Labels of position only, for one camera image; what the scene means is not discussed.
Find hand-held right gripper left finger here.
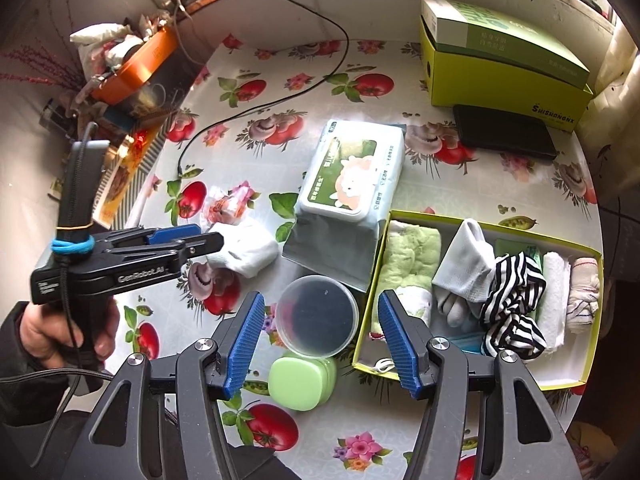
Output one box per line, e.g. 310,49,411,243
75,290,266,480

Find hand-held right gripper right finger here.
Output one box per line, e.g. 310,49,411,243
377,289,576,480

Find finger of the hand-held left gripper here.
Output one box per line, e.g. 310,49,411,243
147,224,202,247
176,232,226,264

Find white sock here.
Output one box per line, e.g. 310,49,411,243
206,221,279,279
434,287,483,330

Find green towel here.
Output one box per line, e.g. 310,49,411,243
370,220,442,341

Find grey cloth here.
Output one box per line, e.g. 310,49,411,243
432,218,496,306

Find black white striped garment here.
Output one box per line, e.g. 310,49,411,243
479,253,549,365

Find white towel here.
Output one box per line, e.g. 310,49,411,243
541,251,572,354

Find yellow-green tray box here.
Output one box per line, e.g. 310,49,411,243
351,209,605,392

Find white sock ball blue pattern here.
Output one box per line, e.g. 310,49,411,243
566,256,601,335

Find person's left hand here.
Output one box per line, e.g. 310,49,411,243
19,300,122,372

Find clear plastic wrapper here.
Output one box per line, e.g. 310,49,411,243
204,182,262,227

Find printed yellow box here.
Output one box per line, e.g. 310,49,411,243
92,127,161,233

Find clear round plastic container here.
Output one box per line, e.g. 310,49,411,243
276,275,359,358

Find person's dark clothing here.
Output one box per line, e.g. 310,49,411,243
0,407,301,480

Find glass mug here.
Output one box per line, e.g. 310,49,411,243
135,82,168,113

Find wet wipes pack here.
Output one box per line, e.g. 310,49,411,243
281,119,406,293

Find white plastic bag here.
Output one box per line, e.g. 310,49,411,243
69,22,136,48

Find dried red twigs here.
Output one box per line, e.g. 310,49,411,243
0,42,83,93

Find black phone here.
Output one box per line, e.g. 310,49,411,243
452,104,558,161

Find fruit print tablecloth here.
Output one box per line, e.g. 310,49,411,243
107,37,601,480

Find yellow-green cardboard box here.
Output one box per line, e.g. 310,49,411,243
419,12,595,133

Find white and green box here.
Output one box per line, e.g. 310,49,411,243
420,0,591,92

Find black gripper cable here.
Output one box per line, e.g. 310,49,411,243
0,365,117,461

